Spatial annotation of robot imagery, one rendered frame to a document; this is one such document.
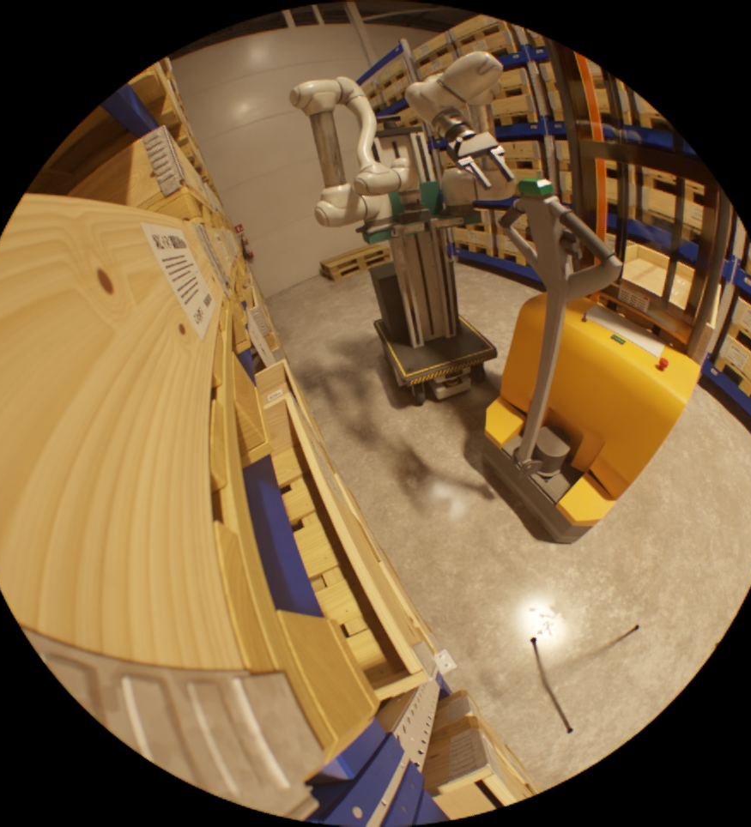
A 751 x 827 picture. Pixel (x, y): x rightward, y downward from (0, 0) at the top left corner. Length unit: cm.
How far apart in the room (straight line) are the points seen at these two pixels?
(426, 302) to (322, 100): 139
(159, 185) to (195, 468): 79
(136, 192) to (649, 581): 250
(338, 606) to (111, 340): 67
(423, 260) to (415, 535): 161
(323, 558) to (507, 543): 101
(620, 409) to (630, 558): 90
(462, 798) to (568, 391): 128
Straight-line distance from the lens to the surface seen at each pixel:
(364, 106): 143
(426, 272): 187
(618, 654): 170
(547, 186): 66
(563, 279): 72
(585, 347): 115
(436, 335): 209
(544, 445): 127
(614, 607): 167
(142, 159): 92
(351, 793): 30
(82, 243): 19
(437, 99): 88
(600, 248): 59
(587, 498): 131
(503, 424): 144
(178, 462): 16
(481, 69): 88
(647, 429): 113
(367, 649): 69
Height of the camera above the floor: 143
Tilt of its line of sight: 44 degrees down
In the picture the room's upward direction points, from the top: 19 degrees counter-clockwise
